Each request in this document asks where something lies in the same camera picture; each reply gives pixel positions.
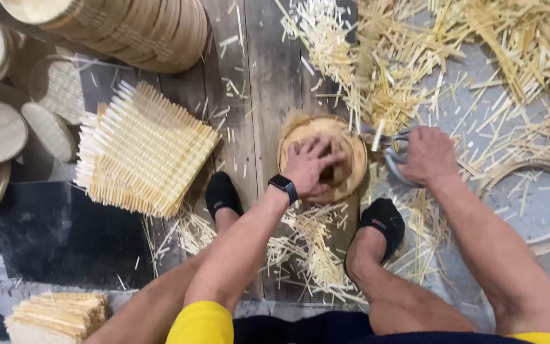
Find person's right hand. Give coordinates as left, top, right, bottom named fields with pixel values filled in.
left=391, top=126, right=460, bottom=188

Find person's left hand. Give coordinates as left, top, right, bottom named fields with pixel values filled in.
left=282, top=135, right=349, bottom=199

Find grey metal shears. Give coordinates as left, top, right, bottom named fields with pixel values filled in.
left=360, top=125, right=421, bottom=187

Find round woven bamboo tray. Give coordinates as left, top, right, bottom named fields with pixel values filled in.
left=277, top=114, right=369, bottom=205

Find person's right black slipper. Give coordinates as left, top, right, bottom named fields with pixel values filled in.
left=358, top=198, right=406, bottom=262

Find person's black slipper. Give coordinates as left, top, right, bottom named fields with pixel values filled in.
left=205, top=171, right=244, bottom=222
left=358, top=198, right=406, bottom=262

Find heap of bamboo offcuts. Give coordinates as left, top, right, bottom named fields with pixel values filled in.
left=141, top=0, right=550, bottom=306

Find black smartwatch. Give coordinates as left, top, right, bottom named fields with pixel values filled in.
left=268, top=174, right=300, bottom=206

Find person's right leg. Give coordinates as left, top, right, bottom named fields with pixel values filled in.
left=344, top=226, right=477, bottom=336

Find person's leg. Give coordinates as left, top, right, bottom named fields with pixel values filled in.
left=344, top=226, right=477, bottom=336
left=83, top=208, right=241, bottom=344

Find person's left black slipper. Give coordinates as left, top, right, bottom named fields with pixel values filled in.
left=205, top=171, right=244, bottom=222

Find dark blue shorts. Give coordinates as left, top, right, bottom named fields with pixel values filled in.
left=232, top=311, right=533, bottom=344

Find stack of square woven mats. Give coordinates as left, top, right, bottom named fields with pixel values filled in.
left=74, top=80, right=222, bottom=219

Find yellow shirt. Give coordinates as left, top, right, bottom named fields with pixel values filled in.
left=165, top=300, right=550, bottom=344

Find person's left leg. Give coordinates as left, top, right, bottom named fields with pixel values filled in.
left=83, top=208, right=241, bottom=344

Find tall stack of round lids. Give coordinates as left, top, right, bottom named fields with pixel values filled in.
left=0, top=0, right=210, bottom=74

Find black floor mat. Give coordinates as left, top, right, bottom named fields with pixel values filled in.
left=0, top=181, right=155, bottom=290

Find bundle of woven bamboo sheets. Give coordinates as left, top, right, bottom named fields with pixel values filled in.
left=5, top=291, right=109, bottom=344

